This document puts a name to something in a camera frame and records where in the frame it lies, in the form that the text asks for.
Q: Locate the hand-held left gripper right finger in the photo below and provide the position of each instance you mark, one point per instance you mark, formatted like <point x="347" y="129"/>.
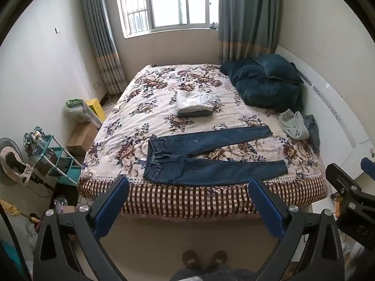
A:
<point x="268" y="207"/>

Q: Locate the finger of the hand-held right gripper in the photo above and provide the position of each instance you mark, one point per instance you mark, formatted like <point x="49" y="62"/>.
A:
<point x="344" y="180"/>
<point x="368" y="166"/>

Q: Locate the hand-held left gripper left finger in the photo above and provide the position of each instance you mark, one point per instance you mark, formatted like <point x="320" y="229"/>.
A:
<point x="111" y="207"/>

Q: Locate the blue jeans pants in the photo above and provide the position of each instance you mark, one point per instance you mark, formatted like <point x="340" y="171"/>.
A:
<point x="181" y="149"/>

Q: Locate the clear plastic bottle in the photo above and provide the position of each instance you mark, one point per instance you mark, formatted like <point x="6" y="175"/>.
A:
<point x="61" y="205"/>

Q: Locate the crumpled blue denim garment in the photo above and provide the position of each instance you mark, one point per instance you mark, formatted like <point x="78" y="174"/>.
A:
<point x="313" y="131"/>

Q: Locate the teal shelf rack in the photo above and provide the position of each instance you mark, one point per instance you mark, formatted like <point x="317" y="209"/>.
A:
<point x="63" y="158"/>

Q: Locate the white bed headboard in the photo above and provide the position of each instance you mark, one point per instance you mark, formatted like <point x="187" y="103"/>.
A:
<point x="331" y="105"/>

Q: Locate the light green garment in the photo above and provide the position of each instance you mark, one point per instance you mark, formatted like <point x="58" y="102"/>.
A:
<point x="293" y="126"/>

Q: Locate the brown cardboard box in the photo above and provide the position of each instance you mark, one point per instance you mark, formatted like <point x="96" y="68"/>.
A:
<point x="82" y="137"/>

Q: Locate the yellow box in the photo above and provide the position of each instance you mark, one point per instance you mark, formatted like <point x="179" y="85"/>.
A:
<point x="96" y="109"/>

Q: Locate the clear plastic bag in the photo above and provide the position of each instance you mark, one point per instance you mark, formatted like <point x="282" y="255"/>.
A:
<point x="76" y="111"/>

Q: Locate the standing fan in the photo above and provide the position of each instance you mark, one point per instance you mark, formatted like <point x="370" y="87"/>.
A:
<point x="11" y="164"/>

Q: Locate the dark teal duvet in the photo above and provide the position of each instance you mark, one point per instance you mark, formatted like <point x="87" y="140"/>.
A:
<point x="263" y="93"/>

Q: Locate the grey folded garment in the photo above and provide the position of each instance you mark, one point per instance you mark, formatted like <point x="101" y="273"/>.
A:
<point x="193" y="113"/>

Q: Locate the floral printed blanket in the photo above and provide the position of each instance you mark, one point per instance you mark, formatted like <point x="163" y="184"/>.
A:
<point x="164" y="93"/>

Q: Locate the dark teal pillow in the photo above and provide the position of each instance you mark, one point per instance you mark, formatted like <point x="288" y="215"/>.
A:
<point x="278" y="67"/>

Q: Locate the white folded garment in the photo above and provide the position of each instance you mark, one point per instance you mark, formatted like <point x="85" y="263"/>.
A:
<point x="194" y="99"/>

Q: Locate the grey-blue striped curtain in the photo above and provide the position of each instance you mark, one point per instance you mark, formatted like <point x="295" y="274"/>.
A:
<point x="246" y="20"/>
<point x="102" y="41"/>

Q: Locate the wall outlet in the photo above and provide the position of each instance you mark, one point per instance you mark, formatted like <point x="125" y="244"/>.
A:
<point x="97" y="85"/>

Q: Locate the window with white frame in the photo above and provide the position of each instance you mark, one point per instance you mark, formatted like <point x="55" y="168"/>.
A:
<point x="167" y="3"/>

